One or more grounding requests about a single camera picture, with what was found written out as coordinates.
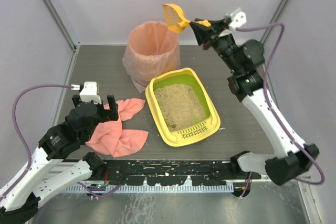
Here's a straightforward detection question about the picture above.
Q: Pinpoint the orange litter scoop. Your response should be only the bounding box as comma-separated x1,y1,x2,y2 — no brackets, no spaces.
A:
162,3,212,34

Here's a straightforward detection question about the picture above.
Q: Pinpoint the yellow green litter box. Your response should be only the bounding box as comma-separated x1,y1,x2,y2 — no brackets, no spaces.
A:
145,68,221,147

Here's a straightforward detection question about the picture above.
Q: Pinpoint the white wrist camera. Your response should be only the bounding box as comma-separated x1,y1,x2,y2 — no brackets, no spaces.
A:
218,8,247,37
79,81,102,104

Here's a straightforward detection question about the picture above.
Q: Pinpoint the bin with pink bag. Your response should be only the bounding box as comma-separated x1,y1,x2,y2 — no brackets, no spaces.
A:
122,21,181,93

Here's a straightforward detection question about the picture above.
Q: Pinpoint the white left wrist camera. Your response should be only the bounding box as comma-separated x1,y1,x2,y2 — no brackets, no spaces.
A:
79,81,102,104

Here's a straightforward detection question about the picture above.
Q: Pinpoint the pink cloth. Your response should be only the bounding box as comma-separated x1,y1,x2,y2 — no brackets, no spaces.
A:
86,98,149,158

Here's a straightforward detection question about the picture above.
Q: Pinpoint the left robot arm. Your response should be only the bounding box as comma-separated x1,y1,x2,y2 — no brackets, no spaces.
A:
1,95,119,223

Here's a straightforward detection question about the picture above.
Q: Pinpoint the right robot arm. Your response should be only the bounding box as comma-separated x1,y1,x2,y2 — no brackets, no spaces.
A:
190,19,319,185

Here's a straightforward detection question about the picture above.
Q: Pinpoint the white slotted cable duct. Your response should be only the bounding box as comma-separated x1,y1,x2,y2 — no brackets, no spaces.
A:
62,183,234,194

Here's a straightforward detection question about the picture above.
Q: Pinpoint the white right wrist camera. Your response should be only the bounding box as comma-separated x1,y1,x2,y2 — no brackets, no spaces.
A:
218,8,247,37

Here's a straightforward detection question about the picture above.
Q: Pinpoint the beige cat litter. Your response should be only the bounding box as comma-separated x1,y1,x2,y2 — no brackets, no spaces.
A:
154,84,206,132

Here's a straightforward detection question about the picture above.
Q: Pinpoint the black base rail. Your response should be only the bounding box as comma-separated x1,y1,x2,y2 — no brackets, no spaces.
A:
89,159,248,186

